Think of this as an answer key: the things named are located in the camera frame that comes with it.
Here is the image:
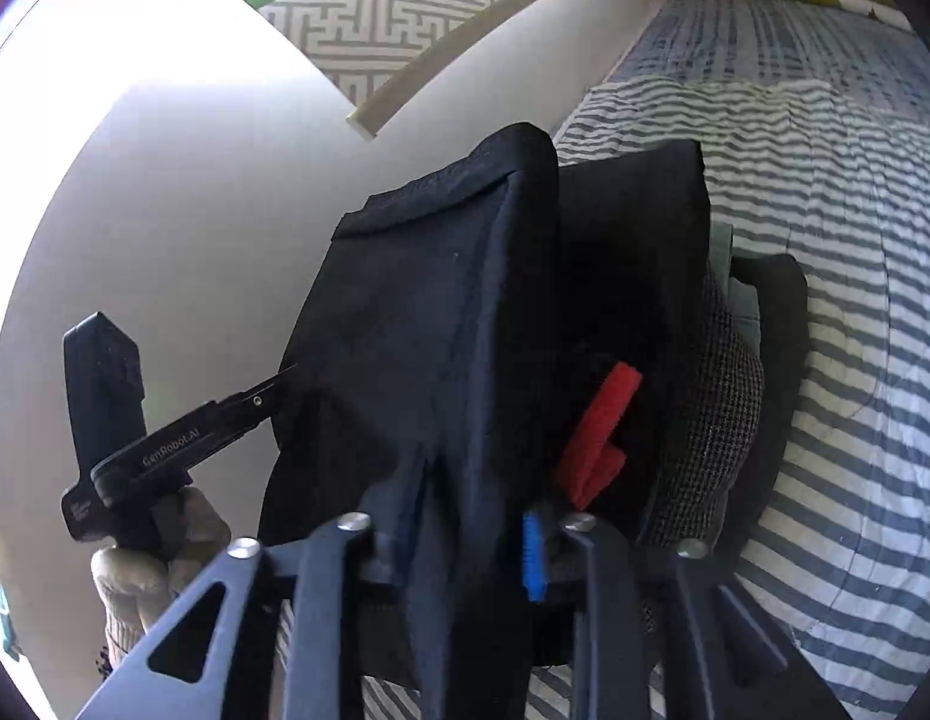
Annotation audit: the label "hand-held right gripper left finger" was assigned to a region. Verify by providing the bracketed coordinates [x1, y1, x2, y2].
[75, 511, 395, 720]

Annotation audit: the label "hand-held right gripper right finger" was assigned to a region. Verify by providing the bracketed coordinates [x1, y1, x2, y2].
[521, 510, 848, 720]

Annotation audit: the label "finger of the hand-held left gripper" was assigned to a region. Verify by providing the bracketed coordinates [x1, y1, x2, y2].
[208, 363, 299, 441]

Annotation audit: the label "black pants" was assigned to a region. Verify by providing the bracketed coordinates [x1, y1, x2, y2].
[256, 122, 647, 720]

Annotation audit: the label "person's left hand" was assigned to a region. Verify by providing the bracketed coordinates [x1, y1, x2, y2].
[90, 484, 233, 661]

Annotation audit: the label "dark grey tweed folded garment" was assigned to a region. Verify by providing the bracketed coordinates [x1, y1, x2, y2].
[637, 262, 767, 550]

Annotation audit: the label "blue white striped quilt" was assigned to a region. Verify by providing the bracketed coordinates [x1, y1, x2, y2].
[360, 75, 930, 720]

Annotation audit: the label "blue plaid bed sheet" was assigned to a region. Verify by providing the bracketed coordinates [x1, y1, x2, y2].
[607, 0, 923, 91]

